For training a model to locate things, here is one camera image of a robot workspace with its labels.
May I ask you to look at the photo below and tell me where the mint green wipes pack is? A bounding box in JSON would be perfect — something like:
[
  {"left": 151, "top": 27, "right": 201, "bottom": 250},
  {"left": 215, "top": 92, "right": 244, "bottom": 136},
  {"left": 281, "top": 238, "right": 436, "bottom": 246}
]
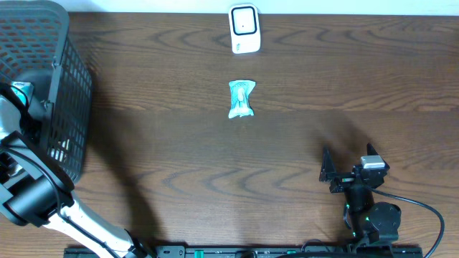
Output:
[{"left": 228, "top": 80, "right": 256, "bottom": 119}]

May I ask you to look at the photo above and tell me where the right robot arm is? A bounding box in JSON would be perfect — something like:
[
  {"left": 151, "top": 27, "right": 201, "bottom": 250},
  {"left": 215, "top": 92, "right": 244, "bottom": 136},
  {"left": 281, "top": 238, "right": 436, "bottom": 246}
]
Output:
[{"left": 319, "top": 143, "right": 401, "bottom": 253}]

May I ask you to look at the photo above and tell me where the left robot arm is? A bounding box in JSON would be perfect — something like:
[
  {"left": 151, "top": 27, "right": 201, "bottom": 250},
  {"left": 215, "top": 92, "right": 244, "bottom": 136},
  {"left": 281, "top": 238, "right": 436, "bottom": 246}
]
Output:
[{"left": 1, "top": 82, "right": 157, "bottom": 257}]

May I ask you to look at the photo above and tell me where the white barcode scanner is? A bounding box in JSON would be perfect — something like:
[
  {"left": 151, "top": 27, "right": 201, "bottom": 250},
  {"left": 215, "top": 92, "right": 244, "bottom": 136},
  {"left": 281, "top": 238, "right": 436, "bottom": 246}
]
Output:
[{"left": 228, "top": 4, "right": 261, "bottom": 54}]

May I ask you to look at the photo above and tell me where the teal tissue box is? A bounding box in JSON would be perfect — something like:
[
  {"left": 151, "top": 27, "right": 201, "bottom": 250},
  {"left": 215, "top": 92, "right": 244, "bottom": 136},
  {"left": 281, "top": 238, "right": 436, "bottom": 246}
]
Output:
[{"left": 11, "top": 81, "right": 34, "bottom": 108}]

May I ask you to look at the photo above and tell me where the dark grey plastic basket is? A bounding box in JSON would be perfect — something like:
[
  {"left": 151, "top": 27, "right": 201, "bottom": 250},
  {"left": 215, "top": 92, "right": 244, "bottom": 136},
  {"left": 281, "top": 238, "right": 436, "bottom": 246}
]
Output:
[{"left": 1, "top": 1, "right": 93, "bottom": 183}]

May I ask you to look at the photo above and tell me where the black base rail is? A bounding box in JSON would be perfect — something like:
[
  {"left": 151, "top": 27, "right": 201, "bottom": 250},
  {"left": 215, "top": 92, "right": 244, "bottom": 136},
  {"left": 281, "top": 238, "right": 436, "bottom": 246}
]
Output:
[{"left": 63, "top": 244, "right": 424, "bottom": 258}]

